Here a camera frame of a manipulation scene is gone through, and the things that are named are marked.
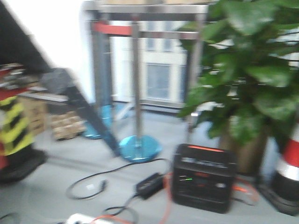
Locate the black power adapter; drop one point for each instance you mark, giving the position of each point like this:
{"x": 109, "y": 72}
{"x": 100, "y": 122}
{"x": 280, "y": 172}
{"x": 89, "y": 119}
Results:
{"x": 149, "y": 186}

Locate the black portable power station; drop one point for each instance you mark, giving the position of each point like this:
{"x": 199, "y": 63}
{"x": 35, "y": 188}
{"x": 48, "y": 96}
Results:
{"x": 203, "y": 177}

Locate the cardboard boxes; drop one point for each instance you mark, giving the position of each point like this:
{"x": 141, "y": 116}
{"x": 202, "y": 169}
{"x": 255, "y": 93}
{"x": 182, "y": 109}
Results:
{"x": 64, "y": 126}

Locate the green potted plant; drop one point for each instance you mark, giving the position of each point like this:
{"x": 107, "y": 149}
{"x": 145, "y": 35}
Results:
{"x": 248, "y": 87}

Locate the white power strip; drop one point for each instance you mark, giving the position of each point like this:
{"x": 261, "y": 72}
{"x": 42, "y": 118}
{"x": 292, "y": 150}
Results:
{"x": 79, "y": 218}

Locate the red white traffic cone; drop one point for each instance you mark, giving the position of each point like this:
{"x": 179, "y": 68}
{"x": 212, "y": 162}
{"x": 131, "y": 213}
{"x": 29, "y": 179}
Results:
{"x": 282, "y": 191}

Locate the stanchion post blue base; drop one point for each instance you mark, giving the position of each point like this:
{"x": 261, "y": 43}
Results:
{"x": 137, "y": 148}

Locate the yellow black striped post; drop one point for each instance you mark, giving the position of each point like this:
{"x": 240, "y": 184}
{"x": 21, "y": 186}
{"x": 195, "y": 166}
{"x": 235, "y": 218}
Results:
{"x": 18, "y": 157}

